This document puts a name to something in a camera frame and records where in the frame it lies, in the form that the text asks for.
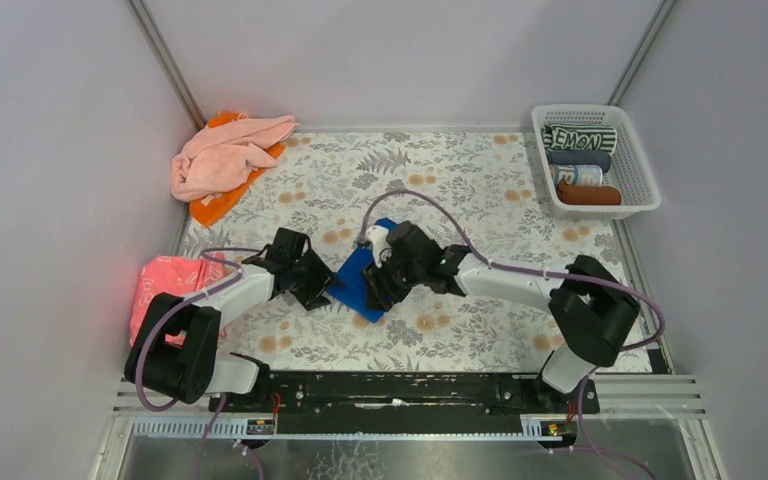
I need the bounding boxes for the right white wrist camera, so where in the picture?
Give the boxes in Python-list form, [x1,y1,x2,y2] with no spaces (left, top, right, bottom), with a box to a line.
[365,225,392,268]

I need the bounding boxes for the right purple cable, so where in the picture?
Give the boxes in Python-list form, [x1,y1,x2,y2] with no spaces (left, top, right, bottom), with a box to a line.
[357,189,667,480]

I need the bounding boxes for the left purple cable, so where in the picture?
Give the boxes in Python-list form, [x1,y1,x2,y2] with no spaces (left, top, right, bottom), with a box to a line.
[133,247,266,480]

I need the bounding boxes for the light pink towel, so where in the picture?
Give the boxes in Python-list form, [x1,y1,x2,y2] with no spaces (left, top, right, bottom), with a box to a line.
[170,115,298,202]

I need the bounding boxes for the dark blue rolled towel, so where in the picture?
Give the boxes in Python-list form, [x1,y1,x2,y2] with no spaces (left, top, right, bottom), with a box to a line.
[546,150,612,173]

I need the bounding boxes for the purple cable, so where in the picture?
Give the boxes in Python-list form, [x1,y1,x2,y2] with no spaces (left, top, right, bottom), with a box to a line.
[357,189,667,480]
[133,247,266,480]

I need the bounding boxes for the white plastic basket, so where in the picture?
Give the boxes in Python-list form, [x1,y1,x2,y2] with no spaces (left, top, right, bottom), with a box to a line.
[531,104,661,220]

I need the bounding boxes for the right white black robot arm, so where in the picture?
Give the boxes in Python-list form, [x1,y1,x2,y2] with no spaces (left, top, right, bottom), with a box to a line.
[362,222,641,394]

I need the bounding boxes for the pink patterned towel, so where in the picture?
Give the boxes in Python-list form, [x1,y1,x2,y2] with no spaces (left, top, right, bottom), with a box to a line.
[129,256,226,346]

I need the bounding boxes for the brown towel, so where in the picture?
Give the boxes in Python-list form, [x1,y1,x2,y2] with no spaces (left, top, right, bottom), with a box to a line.
[556,183,622,206]

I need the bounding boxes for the striped lemon rolled towel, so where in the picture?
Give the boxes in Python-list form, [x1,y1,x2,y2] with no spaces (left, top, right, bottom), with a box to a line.
[541,122,618,155]

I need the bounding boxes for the floral table mat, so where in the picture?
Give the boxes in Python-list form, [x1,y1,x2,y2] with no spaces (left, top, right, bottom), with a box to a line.
[180,133,625,372]

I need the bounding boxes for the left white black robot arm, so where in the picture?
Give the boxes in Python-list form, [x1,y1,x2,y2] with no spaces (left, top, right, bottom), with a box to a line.
[124,228,341,412]

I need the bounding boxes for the orange blue rabbit towel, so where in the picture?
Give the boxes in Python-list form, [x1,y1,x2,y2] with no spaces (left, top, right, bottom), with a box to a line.
[549,164,604,187]

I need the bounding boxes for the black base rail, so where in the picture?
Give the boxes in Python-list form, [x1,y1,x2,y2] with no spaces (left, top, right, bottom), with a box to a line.
[209,370,600,435]

